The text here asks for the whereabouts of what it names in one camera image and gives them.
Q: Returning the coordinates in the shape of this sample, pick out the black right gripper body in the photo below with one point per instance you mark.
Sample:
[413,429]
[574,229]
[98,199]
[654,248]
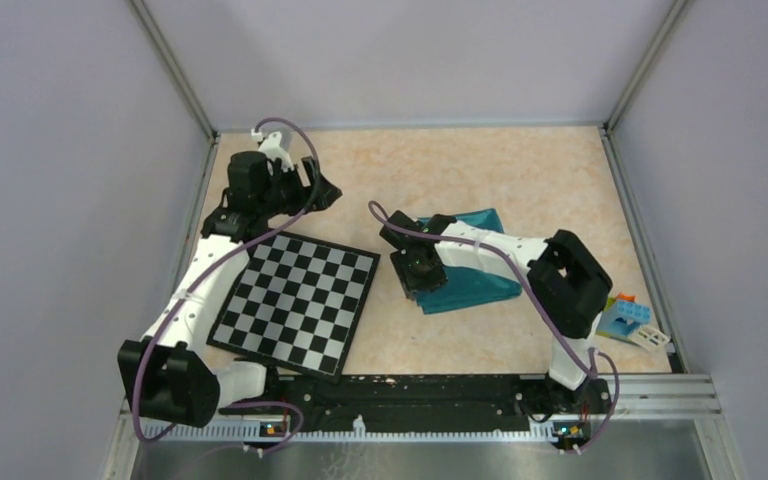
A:
[415,277]

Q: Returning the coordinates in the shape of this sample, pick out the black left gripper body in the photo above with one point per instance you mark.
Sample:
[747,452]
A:
[285,191]

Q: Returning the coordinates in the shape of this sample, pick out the teal cloth napkin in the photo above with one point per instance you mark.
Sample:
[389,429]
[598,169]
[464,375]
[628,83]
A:
[466,288]

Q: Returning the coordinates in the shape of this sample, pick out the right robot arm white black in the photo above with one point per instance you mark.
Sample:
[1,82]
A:
[566,284]

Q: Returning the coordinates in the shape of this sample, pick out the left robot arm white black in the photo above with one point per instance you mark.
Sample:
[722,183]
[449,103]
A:
[164,373]

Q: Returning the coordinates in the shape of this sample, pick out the black white checkerboard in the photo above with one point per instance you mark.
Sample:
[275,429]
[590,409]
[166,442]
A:
[297,305]

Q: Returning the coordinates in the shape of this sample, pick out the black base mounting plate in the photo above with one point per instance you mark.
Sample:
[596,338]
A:
[533,394]

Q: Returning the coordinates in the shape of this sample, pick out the blue toy brick structure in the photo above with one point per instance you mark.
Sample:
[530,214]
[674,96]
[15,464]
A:
[621,318]

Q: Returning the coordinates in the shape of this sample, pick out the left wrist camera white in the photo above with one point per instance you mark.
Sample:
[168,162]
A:
[271,146]

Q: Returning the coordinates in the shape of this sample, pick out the aluminium front rail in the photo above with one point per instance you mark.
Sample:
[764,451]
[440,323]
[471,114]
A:
[658,426]

